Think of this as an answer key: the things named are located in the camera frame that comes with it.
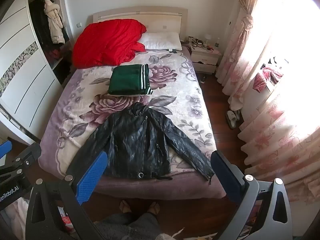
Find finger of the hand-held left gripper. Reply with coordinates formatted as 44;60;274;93
7;142;42;174
0;140;13;160

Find black leather jacket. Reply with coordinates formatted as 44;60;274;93
77;102;215;186

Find folded green striped garment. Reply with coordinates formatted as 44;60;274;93
107;64;154;97

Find white pillow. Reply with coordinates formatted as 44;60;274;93
138;32;183;51

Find person's foot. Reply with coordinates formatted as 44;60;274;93
146;201;161;215
119;200;132;213

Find floral purple blanket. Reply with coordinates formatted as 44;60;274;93
37;47;227;201

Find white nightstand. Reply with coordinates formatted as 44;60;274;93
191;44;222;75

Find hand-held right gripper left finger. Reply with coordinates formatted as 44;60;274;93
25;151;108;240

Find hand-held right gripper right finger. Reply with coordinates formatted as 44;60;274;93
210;151;293;240

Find beige hanging coat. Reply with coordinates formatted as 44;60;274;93
44;0;66;45

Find red clothes in wardrobe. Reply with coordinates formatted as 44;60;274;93
45;47;63;66

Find cream bed with headboard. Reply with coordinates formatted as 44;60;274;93
37;6;227;202

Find person's left foot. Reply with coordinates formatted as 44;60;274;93
119;200;132;213

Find person's grey trouser legs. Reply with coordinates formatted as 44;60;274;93
94;211;173;240

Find pink cloth on windowsill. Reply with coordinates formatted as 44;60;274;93
252;65;284;92

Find person's right foot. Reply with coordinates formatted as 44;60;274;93
146;201;161;215

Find clutter on nightstand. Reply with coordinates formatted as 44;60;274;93
187;35;222;52

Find pair of grey slippers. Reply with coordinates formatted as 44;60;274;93
226;109;242;130

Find white wardrobe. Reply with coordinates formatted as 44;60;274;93
0;0;74;146

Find pink floral curtain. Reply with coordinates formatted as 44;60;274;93
214;0;320;232

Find red quilt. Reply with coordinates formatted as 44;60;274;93
71;19;147;69

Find dark hanging clothes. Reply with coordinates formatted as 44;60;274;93
29;0;54;53

